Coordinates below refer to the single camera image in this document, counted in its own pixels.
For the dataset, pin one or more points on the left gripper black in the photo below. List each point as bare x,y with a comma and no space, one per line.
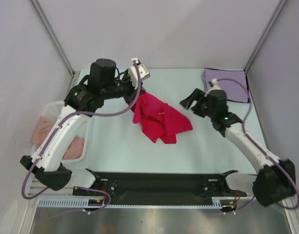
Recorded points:
134,92

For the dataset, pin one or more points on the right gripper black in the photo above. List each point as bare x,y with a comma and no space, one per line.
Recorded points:
197,95

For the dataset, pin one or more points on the red t shirt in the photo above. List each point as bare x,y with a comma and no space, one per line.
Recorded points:
159,120

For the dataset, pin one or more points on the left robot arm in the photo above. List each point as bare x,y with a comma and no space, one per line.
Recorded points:
103,82

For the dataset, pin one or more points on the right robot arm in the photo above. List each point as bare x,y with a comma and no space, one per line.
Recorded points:
276,178

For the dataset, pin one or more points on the folded purple t shirt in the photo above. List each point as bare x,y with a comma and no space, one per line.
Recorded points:
234,92

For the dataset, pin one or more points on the white plastic laundry basket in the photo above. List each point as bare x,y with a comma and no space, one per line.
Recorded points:
51,111

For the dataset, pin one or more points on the pink t shirt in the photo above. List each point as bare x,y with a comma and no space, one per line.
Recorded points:
42,129

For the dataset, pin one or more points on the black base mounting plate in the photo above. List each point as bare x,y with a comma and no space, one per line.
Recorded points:
159,189

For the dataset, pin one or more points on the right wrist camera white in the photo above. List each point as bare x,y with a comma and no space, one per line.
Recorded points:
214,85

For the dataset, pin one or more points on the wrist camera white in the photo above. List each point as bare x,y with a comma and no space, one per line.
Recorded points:
214,85
138,72

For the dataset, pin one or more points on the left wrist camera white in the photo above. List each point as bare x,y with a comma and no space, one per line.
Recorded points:
138,72

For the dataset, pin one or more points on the left aluminium frame post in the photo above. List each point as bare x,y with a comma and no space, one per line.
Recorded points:
51,34

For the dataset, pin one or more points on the aluminium frame post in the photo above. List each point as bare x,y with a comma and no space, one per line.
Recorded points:
271,23
51,34

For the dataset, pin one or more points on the white slotted cable duct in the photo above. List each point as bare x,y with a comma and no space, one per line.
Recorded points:
91,203

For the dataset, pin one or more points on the right aluminium frame post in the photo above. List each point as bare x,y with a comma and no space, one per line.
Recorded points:
271,23

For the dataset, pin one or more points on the aluminium rail front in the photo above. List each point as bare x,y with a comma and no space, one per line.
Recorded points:
37,187

